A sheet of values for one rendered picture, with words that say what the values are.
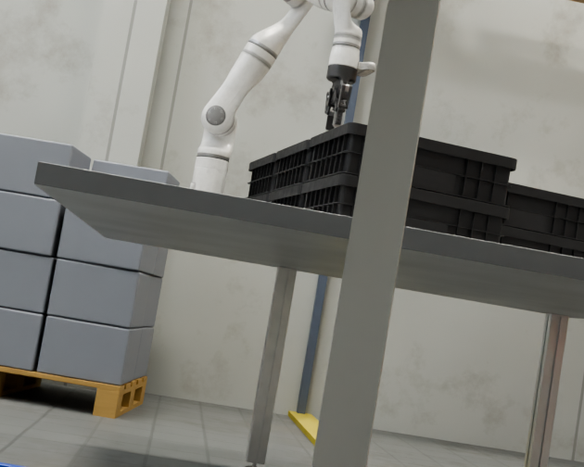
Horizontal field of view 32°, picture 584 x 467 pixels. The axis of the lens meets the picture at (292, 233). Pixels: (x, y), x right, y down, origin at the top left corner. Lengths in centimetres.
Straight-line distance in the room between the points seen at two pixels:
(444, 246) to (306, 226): 25
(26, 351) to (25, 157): 77
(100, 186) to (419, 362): 379
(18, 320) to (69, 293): 23
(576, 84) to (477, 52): 57
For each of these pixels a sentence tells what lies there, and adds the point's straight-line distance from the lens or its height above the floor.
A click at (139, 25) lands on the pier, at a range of 517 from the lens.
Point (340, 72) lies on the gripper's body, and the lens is 255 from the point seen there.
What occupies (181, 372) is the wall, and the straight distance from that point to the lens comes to 528.
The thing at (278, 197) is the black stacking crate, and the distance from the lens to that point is 257.
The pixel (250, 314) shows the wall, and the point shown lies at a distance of 527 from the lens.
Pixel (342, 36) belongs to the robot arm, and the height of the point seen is 121.
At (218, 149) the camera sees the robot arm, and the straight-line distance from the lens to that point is 281.
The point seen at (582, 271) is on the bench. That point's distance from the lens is 191.
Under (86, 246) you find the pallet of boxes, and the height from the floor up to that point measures 64.
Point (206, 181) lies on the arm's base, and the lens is 279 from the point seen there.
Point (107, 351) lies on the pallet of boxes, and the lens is 408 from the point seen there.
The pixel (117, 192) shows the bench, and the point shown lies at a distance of 178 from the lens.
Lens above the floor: 51
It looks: 5 degrees up
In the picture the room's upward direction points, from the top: 10 degrees clockwise
